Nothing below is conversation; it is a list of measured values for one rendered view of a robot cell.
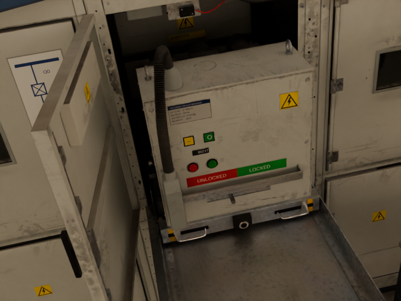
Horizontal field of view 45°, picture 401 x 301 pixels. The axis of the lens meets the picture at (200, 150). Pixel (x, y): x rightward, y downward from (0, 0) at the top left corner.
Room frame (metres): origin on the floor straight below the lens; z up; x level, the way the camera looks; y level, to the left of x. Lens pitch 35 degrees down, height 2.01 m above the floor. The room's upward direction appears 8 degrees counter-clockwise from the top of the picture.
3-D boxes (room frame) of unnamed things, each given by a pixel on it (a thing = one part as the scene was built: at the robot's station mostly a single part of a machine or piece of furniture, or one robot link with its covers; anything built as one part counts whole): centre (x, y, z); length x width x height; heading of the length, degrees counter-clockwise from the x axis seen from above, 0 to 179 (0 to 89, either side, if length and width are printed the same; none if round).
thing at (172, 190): (1.10, 0.10, 1.09); 0.08 x 0.05 x 0.17; 7
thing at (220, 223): (1.20, -0.10, 0.90); 0.54 x 0.05 x 0.06; 97
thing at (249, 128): (1.19, -0.10, 1.15); 0.48 x 0.01 x 0.48; 97
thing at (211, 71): (1.44, -0.07, 1.15); 0.51 x 0.50 x 0.48; 7
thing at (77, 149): (1.07, 0.29, 1.21); 0.63 x 0.07 x 0.74; 178
